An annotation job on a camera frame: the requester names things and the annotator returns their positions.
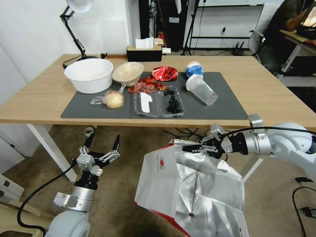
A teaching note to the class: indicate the black router with antennas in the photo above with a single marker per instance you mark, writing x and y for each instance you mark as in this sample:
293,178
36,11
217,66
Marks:
239,47

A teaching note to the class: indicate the grey office chair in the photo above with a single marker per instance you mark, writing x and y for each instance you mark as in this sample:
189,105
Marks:
256,42

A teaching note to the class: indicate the bread in plastic bag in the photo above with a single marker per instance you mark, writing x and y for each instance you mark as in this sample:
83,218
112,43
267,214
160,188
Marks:
114,99

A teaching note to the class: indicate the wooden desk with white frame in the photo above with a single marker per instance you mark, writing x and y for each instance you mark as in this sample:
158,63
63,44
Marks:
296,42

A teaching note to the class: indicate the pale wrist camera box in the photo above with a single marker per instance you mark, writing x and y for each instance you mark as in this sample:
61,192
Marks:
217,130
86,161

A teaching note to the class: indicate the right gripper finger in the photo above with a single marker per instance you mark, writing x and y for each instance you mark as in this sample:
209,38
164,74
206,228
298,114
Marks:
209,152
208,142

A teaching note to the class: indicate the white tissue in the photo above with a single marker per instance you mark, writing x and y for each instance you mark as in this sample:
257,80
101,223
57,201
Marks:
144,42

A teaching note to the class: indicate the black tissue box wooden lid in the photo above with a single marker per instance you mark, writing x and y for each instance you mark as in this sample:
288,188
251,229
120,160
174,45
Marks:
144,54

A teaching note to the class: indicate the crumpled red snack bag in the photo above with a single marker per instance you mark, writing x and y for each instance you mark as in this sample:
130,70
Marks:
164,73

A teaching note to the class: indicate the clear cup with white lid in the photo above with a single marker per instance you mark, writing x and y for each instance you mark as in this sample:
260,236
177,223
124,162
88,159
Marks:
201,90

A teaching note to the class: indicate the black cabinet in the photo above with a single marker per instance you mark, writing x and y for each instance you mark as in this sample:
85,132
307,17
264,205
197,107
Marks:
170,14

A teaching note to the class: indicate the red torn wrappers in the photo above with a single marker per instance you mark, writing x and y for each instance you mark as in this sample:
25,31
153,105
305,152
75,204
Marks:
148,85

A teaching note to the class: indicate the wooden table with white legs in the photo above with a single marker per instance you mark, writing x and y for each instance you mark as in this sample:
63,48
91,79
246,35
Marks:
247,81

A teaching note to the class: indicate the black tripod stand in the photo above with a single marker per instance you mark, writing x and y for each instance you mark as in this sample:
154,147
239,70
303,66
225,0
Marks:
191,29

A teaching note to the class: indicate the white foil-lined delivery bag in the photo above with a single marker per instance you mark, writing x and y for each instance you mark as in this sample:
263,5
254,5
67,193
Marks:
160,187

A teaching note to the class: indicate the clear plastic clamshell container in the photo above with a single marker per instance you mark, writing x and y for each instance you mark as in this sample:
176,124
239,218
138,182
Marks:
158,108

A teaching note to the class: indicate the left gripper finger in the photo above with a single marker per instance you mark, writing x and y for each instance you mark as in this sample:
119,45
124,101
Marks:
88,143
116,145

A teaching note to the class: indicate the white cabinet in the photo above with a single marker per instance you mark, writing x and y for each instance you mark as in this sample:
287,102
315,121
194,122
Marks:
14,145

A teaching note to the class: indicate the grey desk mat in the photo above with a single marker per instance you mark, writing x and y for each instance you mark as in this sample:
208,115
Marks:
222,108

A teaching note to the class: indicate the white board panel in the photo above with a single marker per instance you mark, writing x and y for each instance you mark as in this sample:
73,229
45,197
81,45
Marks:
237,22

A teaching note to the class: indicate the large white bowl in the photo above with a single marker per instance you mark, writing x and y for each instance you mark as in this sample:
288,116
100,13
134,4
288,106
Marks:
89,81

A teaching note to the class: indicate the small black clip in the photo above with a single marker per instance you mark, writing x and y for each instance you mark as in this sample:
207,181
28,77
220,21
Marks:
103,55

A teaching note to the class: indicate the blue and white cup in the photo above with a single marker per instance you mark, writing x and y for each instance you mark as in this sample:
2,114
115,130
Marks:
194,70

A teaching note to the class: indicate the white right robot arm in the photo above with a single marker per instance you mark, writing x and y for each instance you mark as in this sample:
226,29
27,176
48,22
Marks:
286,143

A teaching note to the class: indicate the black power adapter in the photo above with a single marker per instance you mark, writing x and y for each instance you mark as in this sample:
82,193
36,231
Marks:
304,179

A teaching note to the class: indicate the white paper scrap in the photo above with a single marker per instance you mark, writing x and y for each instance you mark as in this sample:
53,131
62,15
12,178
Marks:
166,50

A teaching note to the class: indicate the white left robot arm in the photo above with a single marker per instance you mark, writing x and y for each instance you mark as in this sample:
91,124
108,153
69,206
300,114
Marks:
74,222

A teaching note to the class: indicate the person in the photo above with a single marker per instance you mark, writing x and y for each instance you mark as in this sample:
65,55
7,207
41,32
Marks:
281,29

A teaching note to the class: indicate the black desk lamp white shade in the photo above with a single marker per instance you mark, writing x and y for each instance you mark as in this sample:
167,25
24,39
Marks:
74,32

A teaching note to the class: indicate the beige translucent bowl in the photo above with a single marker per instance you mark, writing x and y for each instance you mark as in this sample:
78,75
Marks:
127,72

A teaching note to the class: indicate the paper cup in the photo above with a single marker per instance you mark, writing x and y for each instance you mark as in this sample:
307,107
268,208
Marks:
88,132

